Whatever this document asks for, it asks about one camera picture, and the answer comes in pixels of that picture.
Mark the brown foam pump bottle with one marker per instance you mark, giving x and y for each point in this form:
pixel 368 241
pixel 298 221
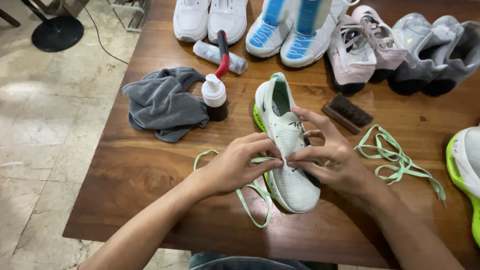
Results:
pixel 214 97

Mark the wooden shoe brush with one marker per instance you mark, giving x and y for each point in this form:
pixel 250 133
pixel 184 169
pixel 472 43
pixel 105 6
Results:
pixel 348 110

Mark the person's left hand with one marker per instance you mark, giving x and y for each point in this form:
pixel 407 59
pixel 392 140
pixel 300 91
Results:
pixel 228 167

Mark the pink sneaker black sole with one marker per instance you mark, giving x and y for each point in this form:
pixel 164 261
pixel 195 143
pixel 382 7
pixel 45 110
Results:
pixel 390 52
pixel 352 67

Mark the mint green shoelace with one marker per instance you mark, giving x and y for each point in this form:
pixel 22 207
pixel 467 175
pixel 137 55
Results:
pixel 262 159
pixel 403 161

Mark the white and blue sneaker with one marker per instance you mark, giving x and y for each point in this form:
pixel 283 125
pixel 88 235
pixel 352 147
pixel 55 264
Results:
pixel 303 50
pixel 262 39

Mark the dark furniture leg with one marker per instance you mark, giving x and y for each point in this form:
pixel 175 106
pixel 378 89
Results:
pixel 9 17

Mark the white leather sneaker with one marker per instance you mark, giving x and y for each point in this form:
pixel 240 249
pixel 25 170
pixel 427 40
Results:
pixel 227 24
pixel 190 22

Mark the person's right hand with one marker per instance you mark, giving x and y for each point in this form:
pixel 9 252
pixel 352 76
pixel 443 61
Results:
pixel 337 161

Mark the white knit sneaker green sole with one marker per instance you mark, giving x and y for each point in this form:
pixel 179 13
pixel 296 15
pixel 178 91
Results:
pixel 468 161
pixel 285 131

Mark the grey sneaker black sole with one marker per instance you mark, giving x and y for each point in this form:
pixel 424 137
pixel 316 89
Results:
pixel 412 48
pixel 465 56

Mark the black round stand base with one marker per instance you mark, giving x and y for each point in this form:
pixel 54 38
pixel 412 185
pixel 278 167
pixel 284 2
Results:
pixel 56 33

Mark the grey cloth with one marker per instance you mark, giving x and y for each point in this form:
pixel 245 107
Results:
pixel 161 101

